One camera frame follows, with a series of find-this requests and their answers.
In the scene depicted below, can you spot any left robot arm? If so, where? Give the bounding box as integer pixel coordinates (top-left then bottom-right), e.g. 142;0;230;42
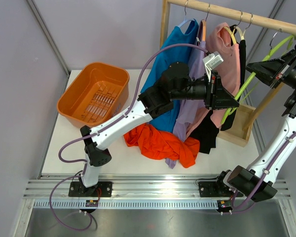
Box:
69;62;239;197

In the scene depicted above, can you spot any orange plastic basket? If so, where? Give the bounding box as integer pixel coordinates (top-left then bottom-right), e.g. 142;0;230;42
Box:
57;62;130;128

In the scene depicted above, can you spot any lilac t shirt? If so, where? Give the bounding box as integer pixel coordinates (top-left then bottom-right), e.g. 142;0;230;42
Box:
164;39;208;169

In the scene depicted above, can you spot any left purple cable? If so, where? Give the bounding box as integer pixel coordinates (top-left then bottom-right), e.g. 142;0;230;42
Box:
48;43;209;232

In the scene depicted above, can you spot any cream yellow hanger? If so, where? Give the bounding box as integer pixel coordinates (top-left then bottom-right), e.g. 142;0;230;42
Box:
223;11;243;44

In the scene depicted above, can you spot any orange brown hanger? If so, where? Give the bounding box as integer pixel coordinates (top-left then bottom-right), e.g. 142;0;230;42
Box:
198;3;211;41

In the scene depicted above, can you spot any black t shirt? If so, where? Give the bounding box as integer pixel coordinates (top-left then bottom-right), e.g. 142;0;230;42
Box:
191;22;248;155

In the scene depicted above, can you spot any wooden clothes rack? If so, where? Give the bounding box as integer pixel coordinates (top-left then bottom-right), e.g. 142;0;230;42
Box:
160;0;296;147

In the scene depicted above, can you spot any pink t shirt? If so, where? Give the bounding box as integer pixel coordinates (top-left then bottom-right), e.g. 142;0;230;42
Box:
186;22;241;137

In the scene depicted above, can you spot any orange t shirt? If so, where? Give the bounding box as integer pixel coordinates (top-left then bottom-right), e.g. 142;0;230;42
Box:
123;123;200;168

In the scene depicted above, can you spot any lime green hanger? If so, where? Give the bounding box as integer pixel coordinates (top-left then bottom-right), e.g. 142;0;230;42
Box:
220;35;296;125

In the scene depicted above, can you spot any light blue hanger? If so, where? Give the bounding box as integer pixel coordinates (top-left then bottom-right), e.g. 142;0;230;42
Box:
177;0;195;28

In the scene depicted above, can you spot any blue t shirt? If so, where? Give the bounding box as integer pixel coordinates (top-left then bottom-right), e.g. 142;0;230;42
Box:
141;20;199;133

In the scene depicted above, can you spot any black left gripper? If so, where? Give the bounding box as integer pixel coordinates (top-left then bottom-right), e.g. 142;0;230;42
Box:
171;70;239;110

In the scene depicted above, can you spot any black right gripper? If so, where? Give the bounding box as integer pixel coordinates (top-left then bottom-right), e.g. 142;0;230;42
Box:
246;50;296;91

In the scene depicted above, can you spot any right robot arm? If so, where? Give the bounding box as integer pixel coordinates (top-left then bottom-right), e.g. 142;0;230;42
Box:
198;44;296;202

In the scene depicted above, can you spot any aluminium mounting rail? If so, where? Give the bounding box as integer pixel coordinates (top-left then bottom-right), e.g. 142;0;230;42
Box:
14;174;296;237

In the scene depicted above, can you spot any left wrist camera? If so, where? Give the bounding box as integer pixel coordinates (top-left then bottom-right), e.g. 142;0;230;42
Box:
203;51;223;78

